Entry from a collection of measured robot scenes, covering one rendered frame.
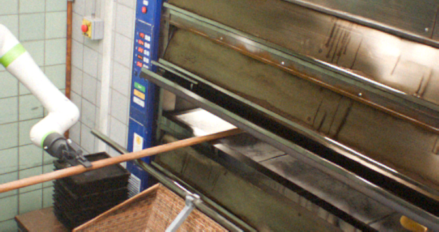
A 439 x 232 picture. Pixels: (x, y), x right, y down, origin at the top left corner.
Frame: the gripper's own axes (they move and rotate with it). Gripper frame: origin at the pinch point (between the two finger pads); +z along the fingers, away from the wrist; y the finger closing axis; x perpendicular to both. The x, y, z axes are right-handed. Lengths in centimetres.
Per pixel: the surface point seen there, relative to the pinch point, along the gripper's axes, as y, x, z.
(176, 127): 3, -61, -21
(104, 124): 24, -59, -81
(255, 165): 1, -63, 29
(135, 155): -0.9, -22.2, 1.5
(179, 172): 23, -59, -14
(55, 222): 61, -20, -60
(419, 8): -79, -62, 91
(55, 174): -0.8, 13.3, 1.6
